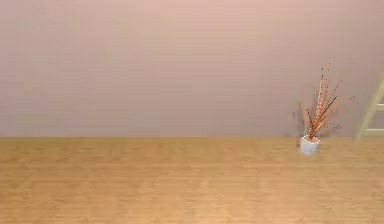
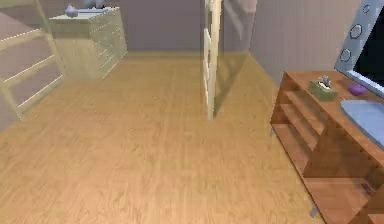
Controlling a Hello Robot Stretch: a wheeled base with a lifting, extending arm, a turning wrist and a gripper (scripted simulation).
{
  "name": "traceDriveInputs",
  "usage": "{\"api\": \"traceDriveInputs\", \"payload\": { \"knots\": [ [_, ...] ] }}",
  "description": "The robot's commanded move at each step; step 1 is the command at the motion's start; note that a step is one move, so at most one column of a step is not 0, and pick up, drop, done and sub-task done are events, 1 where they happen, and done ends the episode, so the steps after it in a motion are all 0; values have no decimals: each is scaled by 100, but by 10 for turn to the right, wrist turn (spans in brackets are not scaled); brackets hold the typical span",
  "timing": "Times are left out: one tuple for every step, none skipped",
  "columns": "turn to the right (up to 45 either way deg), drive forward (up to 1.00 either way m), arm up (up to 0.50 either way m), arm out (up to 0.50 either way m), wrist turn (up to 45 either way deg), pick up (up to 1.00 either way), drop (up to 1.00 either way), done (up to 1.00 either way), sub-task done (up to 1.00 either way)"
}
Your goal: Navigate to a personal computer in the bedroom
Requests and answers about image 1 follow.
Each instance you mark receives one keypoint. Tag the orange twig plant white pot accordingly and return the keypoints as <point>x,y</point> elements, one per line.
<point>308,146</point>

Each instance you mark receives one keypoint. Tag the pale wooden ladder shelf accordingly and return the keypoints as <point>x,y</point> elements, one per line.
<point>368,115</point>

